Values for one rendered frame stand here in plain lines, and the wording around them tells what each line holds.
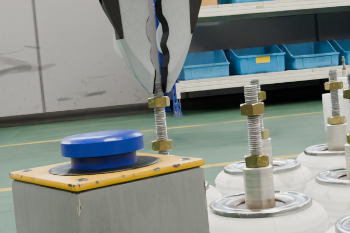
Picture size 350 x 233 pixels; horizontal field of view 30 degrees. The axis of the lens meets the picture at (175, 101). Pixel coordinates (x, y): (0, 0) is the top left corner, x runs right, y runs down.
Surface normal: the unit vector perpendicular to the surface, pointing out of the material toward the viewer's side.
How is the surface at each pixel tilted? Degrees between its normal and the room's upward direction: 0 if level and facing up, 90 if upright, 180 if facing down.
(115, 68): 90
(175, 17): 90
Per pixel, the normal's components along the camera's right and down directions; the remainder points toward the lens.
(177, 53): 0.37, 0.02
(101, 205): 0.60, -0.01
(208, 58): 0.16, -0.04
